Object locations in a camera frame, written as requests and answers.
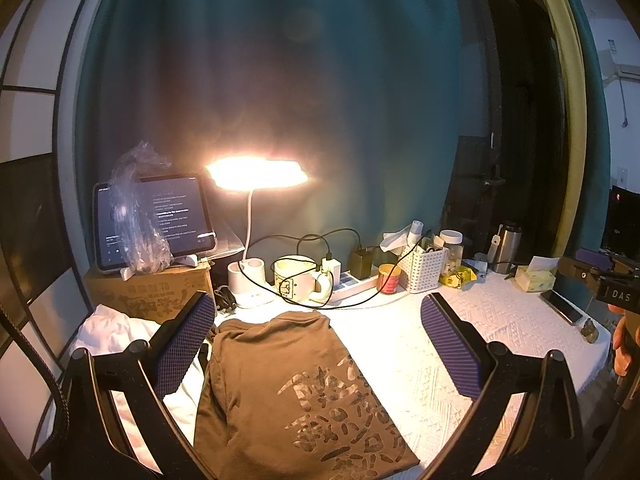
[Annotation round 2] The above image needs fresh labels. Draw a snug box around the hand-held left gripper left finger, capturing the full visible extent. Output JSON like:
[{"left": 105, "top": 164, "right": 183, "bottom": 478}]
[{"left": 30, "top": 290, "right": 221, "bottom": 480}]

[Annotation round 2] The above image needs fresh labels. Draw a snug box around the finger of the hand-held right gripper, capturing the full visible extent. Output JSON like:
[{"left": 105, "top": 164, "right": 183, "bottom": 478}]
[
  {"left": 557, "top": 256, "right": 632, "bottom": 282},
  {"left": 575, "top": 247, "right": 628, "bottom": 264}
]

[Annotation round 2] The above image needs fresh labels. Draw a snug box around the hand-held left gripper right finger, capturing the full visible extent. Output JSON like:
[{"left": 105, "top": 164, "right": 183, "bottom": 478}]
[{"left": 419, "top": 291, "right": 587, "bottom": 480}]

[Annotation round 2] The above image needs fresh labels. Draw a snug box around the brown printed t-shirt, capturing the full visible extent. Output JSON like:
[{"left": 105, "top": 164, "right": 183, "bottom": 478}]
[{"left": 192, "top": 310, "right": 421, "bottom": 480}]

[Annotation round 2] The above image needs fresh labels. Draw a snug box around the person's right hand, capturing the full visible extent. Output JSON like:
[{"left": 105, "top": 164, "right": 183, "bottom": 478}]
[{"left": 613, "top": 311, "right": 640, "bottom": 377}]

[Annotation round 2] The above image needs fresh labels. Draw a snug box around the smartphone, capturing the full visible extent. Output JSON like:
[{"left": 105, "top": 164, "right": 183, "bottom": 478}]
[{"left": 540, "top": 290, "right": 585, "bottom": 326}]

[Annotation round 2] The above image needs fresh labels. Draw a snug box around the green tissue pack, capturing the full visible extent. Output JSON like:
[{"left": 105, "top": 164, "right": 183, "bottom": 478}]
[{"left": 515, "top": 256, "right": 557, "bottom": 294}]

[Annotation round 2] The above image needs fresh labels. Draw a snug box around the dark monitor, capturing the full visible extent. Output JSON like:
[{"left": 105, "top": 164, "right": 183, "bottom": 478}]
[{"left": 600, "top": 185, "right": 640, "bottom": 257}]

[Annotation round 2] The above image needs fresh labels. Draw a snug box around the white textured tablecloth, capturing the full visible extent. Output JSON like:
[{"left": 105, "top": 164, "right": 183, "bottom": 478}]
[{"left": 70, "top": 270, "right": 617, "bottom": 480}]

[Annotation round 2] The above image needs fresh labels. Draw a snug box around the cardboard box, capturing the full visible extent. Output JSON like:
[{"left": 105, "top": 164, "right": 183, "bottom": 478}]
[{"left": 82, "top": 262, "right": 217, "bottom": 324}]

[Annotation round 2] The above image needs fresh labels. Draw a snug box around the yellow snack packet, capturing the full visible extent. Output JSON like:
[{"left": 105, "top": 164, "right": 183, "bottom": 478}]
[{"left": 439, "top": 265, "right": 476, "bottom": 289}]

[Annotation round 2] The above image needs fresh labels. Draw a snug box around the stainless steel tumbler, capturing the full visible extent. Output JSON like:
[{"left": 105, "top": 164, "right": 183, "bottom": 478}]
[{"left": 490, "top": 220, "right": 523, "bottom": 275}]

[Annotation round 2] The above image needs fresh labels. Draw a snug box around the white perforated basket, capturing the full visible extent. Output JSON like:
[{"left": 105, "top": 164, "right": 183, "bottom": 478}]
[{"left": 397, "top": 247, "right": 449, "bottom": 295}]

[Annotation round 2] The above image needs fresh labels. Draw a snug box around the white tablet stand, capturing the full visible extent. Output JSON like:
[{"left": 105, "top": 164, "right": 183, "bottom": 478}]
[{"left": 120, "top": 255, "right": 211, "bottom": 280}]

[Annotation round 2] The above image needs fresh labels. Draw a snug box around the pink yellow-lidded jar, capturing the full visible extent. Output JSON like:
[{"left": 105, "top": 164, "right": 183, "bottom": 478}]
[{"left": 377, "top": 263, "right": 404, "bottom": 295}]

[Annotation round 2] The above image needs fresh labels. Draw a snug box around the white desk lamp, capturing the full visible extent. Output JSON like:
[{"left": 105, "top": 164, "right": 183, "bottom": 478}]
[{"left": 205, "top": 156, "right": 309, "bottom": 310}]

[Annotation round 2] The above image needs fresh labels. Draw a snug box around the clear jar with white lid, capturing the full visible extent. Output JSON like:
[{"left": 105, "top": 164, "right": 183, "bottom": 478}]
[{"left": 440, "top": 230, "right": 465, "bottom": 274}]

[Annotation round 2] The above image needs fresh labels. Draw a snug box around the white power strip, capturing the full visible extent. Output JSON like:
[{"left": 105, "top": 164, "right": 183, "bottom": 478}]
[{"left": 320, "top": 272, "right": 396, "bottom": 297}]

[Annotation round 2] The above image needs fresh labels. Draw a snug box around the white crumpled tissue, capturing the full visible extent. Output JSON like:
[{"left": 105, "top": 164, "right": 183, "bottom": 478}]
[{"left": 380, "top": 225, "right": 416, "bottom": 254}]

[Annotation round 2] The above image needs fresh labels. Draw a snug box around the black charger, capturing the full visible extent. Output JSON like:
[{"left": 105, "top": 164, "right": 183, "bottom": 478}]
[{"left": 348, "top": 246, "right": 379, "bottom": 279}]

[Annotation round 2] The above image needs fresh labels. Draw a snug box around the cream cartoon mug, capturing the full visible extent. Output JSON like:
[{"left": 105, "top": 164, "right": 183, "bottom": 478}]
[{"left": 273, "top": 255, "right": 334, "bottom": 304}]

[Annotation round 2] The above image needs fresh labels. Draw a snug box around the tablet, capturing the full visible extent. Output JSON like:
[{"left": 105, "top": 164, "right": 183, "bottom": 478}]
[{"left": 92, "top": 174, "right": 217, "bottom": 274}]

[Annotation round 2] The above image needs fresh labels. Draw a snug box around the clear plastic bag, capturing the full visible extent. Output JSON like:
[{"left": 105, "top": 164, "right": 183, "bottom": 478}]
[{"left": 107, "top": 140, "right": 177, "bottom": 276}]

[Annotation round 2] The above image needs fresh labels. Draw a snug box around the white air conditioner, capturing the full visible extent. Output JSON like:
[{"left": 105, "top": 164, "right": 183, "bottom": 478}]
[{"left": 602, "top": 62, "right": 640, "bottom": 82}]

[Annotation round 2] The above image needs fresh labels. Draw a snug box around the teal curtain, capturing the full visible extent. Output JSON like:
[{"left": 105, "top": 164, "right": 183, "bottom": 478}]
[{"left": 75, "top": 0, "right": 501, "bottom": 281}]

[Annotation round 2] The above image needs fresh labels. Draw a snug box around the long black cable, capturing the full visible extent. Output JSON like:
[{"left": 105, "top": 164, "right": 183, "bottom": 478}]
[{"left": 277, "top": 230, "right": 433, "bottom": 308}]

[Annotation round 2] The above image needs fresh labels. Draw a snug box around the black braided cable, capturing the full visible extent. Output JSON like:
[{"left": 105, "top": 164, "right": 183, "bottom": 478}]
[{"left": 0, "top": 305, "right": 69, "bottom": 427}]

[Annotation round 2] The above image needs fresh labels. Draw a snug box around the looped black charger cable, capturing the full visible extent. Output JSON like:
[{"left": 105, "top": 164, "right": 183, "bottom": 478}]
[{"left": 245, "top": 227, "right": 362, "bottom": 262}]

